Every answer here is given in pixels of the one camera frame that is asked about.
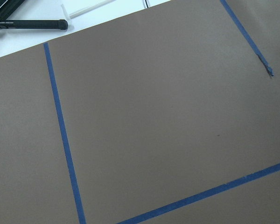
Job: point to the black handle tool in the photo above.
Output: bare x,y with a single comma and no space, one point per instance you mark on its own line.
34,24

